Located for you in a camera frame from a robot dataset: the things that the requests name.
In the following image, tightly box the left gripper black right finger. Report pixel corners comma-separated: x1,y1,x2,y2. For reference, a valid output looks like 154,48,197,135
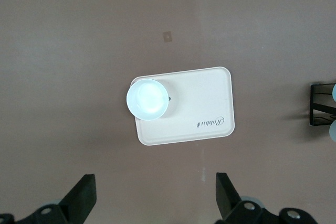
215,173,279,224

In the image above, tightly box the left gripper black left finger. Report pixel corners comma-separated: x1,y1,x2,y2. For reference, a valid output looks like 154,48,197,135
26,173,97,224

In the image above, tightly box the cream rabbit print tray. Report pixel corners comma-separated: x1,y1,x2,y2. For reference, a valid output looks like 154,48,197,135
130,66,235,147

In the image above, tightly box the white bowl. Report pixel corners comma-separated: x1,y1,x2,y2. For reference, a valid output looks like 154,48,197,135
125,79,170,121

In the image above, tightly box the black wire cup rack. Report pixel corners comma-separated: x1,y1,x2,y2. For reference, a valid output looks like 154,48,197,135
309,82,336,126

